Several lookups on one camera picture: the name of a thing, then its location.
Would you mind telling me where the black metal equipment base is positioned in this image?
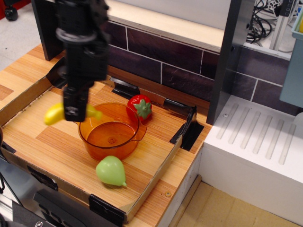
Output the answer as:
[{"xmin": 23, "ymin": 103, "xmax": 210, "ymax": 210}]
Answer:
[{"xmin": 0, "ymin": 156, "xmax": 95, "ymax": 227}]

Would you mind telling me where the orange transparent plastic pot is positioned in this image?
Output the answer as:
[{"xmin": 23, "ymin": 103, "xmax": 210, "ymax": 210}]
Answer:
[{"xmin": 77, "ymin": 103, "xmax": 147, "ymax": 161}]

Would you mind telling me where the red toy strawberry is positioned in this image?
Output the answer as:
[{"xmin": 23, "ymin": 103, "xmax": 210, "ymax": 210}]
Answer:
[{"xmin": 127, "ymin": 95, "xmax": 152, "ymax": 121}]

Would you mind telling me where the green toy pear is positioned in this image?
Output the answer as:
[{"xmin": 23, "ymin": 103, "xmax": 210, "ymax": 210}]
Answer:
[{"xmin": 96, "ymin": 156, "xmax": 127, "ymax": 187}]

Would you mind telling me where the yellow toy banana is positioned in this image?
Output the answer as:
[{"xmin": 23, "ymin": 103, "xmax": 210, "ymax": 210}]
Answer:
[{"xmin": 44, "ymin": 103, "xmax": 102, "ymax": 125}]

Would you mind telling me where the grey-blue bin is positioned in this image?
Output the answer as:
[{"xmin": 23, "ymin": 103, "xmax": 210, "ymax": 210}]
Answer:
[{"xmin": 280, "ymin": 10, "xmax": 303, "ymax": 108}]

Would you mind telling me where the white toy sink drainboard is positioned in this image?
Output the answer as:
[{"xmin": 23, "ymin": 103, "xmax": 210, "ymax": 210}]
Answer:
[{"xmin": 199, "ymin": 96, "xmax": 303, "ymax": 225}]

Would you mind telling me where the black caster wheel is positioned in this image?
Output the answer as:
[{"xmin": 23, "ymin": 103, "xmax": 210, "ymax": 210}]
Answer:
[{"xmin": 3, "ymin": 0, "xmax": 18, "ymax": 21}]

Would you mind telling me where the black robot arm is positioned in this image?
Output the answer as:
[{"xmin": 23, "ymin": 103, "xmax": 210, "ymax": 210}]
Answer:
[{"xmin": 55, "ymin": 0, "xmax": 109, "ymax": 122}]

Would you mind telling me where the dark grey vertical post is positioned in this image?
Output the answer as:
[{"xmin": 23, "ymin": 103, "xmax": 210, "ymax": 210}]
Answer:
[{"xmin": 206, "ymin": 0, "xmax": 255, "ymax": 125}]

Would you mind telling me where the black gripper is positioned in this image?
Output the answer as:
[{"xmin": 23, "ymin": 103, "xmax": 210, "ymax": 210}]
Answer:
[{"xmin": 62, "ymin": 33, "xmax": 109, "ymax": 122}]

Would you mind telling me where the cardboard fence with black tape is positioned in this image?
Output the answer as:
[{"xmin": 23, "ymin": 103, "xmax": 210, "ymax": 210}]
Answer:
[{"xmin": 0, "ymin": 56, "xmax": 205, "ymax": 224}]

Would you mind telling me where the bundle of black cables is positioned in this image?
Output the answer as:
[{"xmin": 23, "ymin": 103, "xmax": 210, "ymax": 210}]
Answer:
[{"xmin": 246, "ymin": 0, "xmax": 282, "ymax": 47}]

